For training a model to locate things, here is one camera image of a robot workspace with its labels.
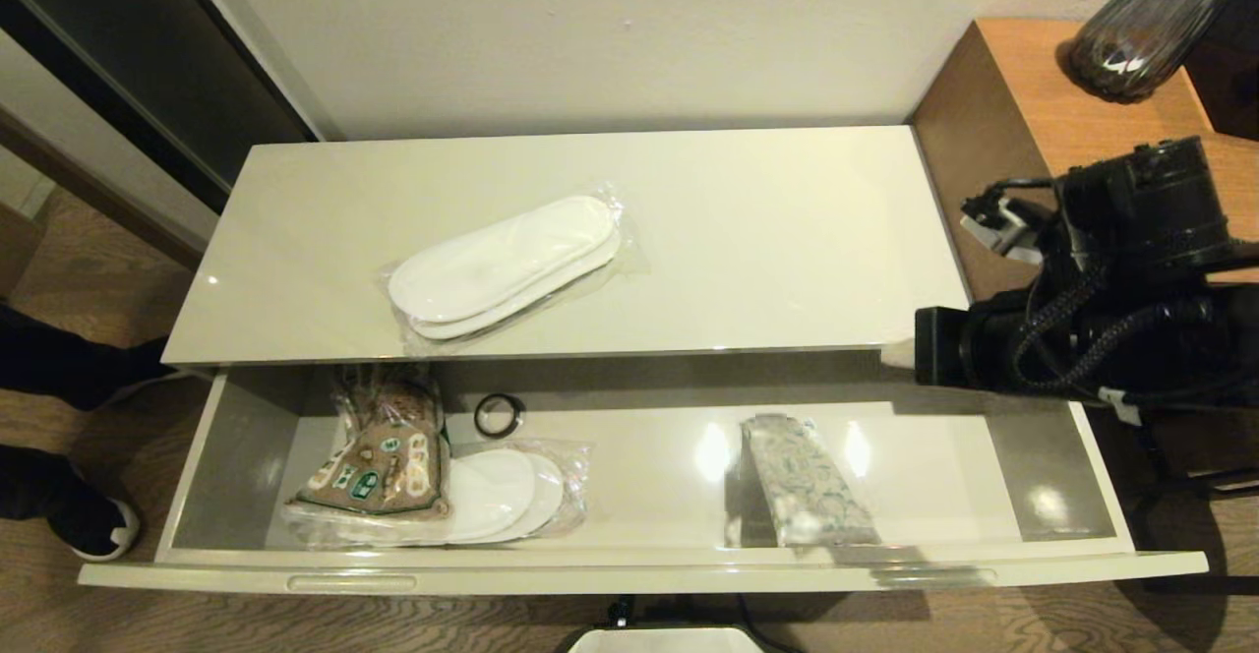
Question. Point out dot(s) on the blue patterned tissue pack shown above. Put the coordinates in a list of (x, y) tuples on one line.
[(802, 486)]

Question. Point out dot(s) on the black white-soled shoe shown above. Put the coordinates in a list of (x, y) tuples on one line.
[(98, 530)]

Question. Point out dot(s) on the dark door panel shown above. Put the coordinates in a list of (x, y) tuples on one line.
[(118, 33)]

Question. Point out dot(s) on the black box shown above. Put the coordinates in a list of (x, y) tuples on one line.
[(1234, 83)]

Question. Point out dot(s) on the dark ribbed glass vase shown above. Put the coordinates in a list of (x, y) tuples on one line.
[(1131, 43)]

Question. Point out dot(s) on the brown wooden side table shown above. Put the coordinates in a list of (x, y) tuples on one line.
[(1003, 92)]

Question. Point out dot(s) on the white cabinet drawer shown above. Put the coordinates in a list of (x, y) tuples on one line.
[(639, 496)]

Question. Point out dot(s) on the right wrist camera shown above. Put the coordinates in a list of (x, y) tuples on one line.
[(1003, 230)]

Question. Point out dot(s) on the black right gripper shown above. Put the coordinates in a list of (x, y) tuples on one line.
[(944, 348)]

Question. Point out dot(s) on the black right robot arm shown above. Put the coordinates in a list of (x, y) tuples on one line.
[(1151, 201)]

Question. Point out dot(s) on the grey wood-trimmed door frame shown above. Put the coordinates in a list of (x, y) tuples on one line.
[(59, 117)]

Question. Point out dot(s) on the black trouser leg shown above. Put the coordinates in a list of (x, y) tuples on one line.
[(59, 358), (39, 486)]

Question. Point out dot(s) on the brown snack bag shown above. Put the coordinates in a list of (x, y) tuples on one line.
[(384, 456)]

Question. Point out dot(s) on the black tape roll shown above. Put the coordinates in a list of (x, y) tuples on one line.
[(479, 417)]

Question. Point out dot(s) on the packaged white slippers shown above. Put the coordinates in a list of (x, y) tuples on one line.
[(502, 260), (502, 491)]

